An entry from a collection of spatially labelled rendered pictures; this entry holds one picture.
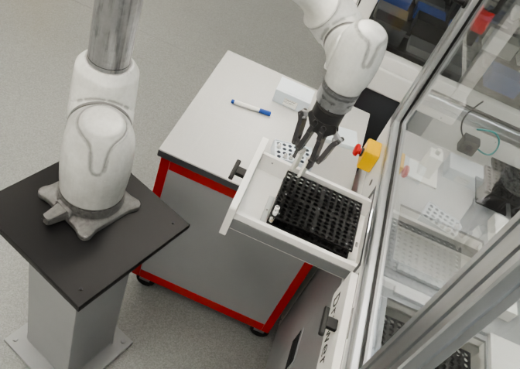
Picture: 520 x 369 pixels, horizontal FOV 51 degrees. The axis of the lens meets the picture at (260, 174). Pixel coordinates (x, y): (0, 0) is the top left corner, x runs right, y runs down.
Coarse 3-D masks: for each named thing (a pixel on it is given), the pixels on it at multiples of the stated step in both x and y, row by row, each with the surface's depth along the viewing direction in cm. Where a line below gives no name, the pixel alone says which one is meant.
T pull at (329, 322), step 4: (324, 308) 121; (328, 308) 120; (324, 312) 119; (328, 312) 120; (324, 316) 119; (328, 316) 119; (324, 320) 118; (328, 320) 118; (332, 320) 119; (336, 320) 119; (320, 324) 118; (324, 324) 117; (328, 324) 118; (332, 324) 118; (336, 324) 118; (320, 328) 116; (324, 328) 117; (328, 328) 118; (332, 328) 117; (336, 328) 118; (320, 332) 116; (324, 332) 116
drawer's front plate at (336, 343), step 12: (348, 276) 128; (348, 288) 124; (336, 300) 130; (348, 300) 121; (336, 312) 125; (348, 312) 119; (324, 336) 125; (336, 336) 116; (336, 348) 112; (324, 360) 116; (336, 360) 110
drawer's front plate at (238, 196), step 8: (264, 144) 148; (256, 152) 145; (256, 160) 143; (248, 168) 140; (248, 176) 138; (240, 184) 135; (240, 192) 134; (232, 200) 131; (240, 200) 132; (232, 208) 130; (232, 216) 131; (224, 224) 134; (224, 232) 136
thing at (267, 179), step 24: (264, 168) 154; (288, 168) 151; (264, 192) 149; (240, 216) 133; (360, 216) 154; (264, 240) 136; (288, 240) 134; (360, 240) 148; (312, 264) 137; (336, 264) 135
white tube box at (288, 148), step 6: (276, 144) 170; (282, 144) 172; (288, 144) 172; (276, 150) 168; (282, 150) 169; (288, 150) 170; (294, 150) 171; (306, 150) 174; (276, 156) 167; (282, 156) 167; (288, 156) 168; (306, 156) 171; (300, 162) 168
